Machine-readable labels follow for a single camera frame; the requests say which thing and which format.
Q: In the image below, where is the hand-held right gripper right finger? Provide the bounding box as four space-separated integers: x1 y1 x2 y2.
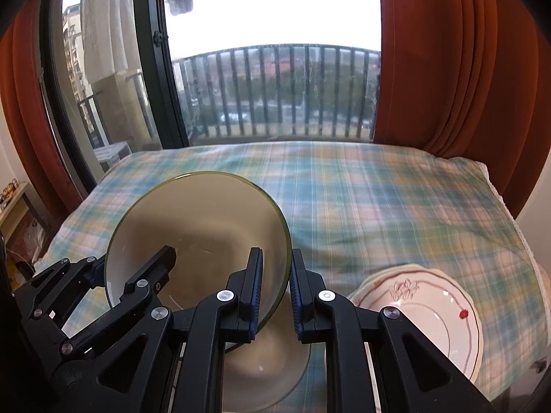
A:
290 247 498 413

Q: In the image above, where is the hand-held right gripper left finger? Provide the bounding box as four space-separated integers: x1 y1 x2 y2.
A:
82 247 264 413

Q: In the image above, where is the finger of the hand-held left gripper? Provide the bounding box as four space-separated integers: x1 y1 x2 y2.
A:
60 245 177 360
15 256 106 330

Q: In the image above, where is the cream floral bowl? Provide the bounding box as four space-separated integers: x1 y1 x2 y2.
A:
104 171 292 349
221 318 311 405

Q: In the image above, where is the red pattern scalloped plate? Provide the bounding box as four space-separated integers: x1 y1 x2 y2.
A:
351 267 484 385

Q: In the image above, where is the clear plastic bag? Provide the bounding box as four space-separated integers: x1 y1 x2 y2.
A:
9 219 48 267

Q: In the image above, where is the wooden shelf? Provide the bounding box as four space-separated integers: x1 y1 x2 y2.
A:
0 181 33 242

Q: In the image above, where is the plaid tablecloth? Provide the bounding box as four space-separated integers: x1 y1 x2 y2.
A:
34 140 551 413

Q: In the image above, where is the white plastic stool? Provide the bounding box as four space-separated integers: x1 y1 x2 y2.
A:
92 141 132 173

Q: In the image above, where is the orange curtain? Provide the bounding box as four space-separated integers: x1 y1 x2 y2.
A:
0 9 87 216
372 0 551 218

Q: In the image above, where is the balcony railing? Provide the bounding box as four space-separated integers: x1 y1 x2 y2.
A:
77 44 382 140

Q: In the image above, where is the white hanging sheet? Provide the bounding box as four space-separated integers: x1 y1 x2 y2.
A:
81 0 132 84

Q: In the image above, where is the black window frame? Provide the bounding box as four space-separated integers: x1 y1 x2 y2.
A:
39 0 192 194

